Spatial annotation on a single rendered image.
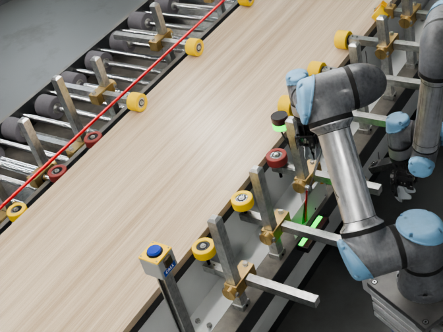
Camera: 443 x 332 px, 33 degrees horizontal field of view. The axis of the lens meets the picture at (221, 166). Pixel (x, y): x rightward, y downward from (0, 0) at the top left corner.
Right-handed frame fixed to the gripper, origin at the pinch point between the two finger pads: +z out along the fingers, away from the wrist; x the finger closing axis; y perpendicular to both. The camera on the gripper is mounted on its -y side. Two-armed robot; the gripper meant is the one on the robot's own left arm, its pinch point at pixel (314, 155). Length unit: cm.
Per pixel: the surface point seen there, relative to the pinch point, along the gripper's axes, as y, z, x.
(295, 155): -3.6, 2.5, -7.7
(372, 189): 1.4, 15.1, 18.4
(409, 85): -48, 6, 30
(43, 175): -11, 15, -118
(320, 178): -5.5, 15.3, -0.6
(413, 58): -97, 25, 29
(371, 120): -25.6, 5.6, 17.2
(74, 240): 31, 10, -84
